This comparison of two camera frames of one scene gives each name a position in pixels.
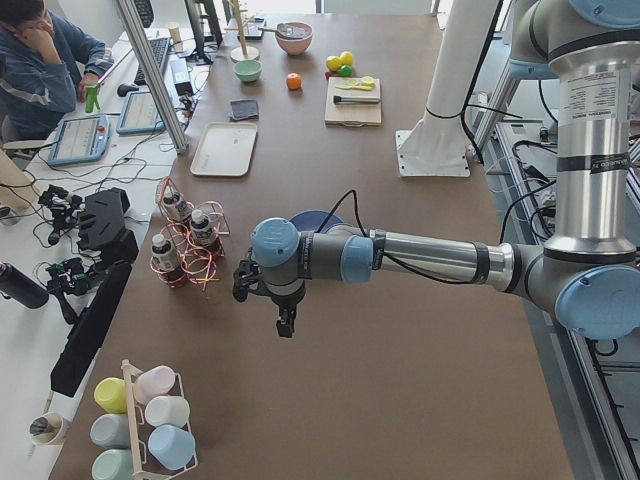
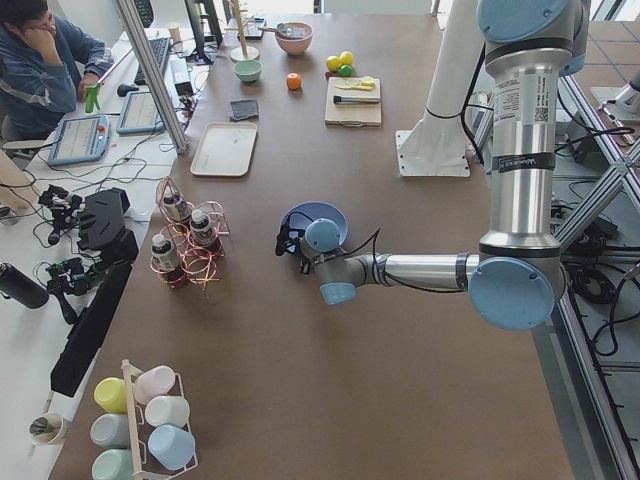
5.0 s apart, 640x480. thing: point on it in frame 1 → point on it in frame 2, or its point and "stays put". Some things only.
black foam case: x=103 y=227 stays put
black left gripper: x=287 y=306 → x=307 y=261
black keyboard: x=159 y=47 stays put
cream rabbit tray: x=225 y=149 stays put
